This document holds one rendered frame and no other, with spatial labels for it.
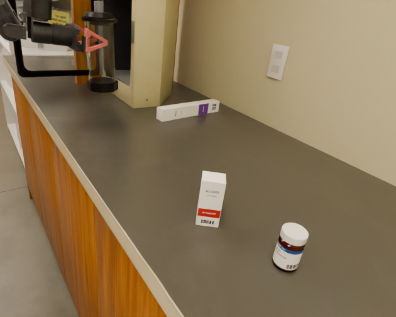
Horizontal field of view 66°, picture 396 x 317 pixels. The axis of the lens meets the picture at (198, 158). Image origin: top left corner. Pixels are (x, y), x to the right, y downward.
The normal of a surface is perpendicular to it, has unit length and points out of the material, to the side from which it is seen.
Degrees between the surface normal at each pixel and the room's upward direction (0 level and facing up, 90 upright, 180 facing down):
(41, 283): 0
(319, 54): 90
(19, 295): 0
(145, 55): 90
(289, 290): 0
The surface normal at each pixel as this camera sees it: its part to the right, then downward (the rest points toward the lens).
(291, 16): -0.81, 0.18
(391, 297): 0.12, -0.89
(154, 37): 0.58, 0.43
